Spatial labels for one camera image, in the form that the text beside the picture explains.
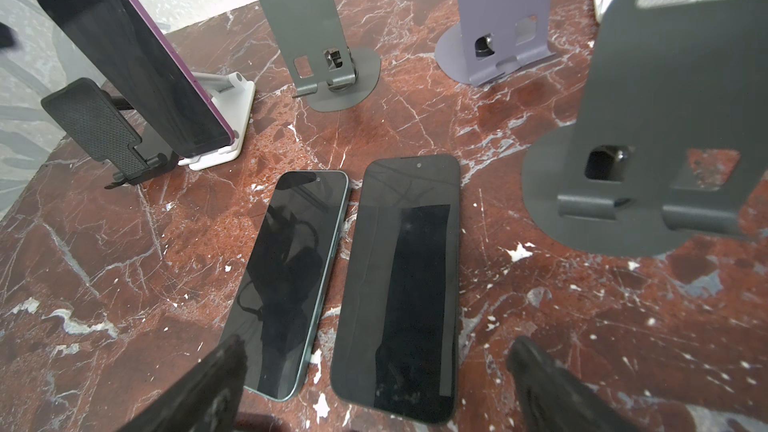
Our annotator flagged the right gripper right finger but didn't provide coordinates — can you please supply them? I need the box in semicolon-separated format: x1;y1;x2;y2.
506;336;638;431

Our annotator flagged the black phone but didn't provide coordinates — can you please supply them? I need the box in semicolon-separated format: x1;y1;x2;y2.
330;154;460;425

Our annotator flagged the white stand under purple phone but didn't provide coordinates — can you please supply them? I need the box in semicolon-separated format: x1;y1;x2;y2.
178;72;256;171

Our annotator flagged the teal phone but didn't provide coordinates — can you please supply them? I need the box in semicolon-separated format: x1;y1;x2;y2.
222;170;349;402

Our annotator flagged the grey round stand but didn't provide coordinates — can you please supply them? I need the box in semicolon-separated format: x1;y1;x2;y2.
259;0;381;113

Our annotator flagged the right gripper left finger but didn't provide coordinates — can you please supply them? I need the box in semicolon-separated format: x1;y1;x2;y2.
121;335;247;431

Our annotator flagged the dark round phone stand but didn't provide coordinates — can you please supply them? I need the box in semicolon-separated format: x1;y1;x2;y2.
522;0;767;257

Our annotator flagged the purple phone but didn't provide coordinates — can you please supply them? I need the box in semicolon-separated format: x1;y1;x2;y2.
37;0;235;158

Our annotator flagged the black folding phone stand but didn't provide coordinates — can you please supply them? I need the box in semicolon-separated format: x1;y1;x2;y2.
40;78;179;190

